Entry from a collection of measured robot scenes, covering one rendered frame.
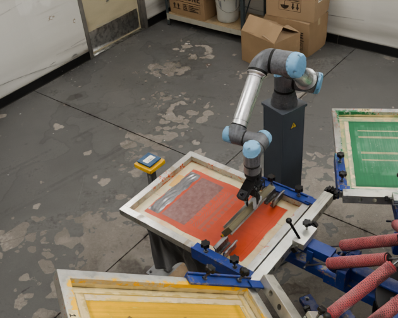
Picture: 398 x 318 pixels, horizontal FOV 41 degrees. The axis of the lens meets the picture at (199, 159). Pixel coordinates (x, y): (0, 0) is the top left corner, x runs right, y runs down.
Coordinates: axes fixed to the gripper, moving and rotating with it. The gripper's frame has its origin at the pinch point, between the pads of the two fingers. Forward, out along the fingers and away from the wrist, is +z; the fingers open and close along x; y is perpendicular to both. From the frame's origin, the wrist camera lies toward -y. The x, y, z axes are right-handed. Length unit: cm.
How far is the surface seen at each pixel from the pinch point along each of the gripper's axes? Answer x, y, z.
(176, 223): 32.1, -18.1, 13.7
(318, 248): -36.5, -1.4, 5.0
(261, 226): -3.9, 3.3, 13.6
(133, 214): 52, -28, 10
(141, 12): 371, 300, 86
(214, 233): 12.5, -12.8, 13.7
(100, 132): 244, 104, 109
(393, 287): -70, -1, 7
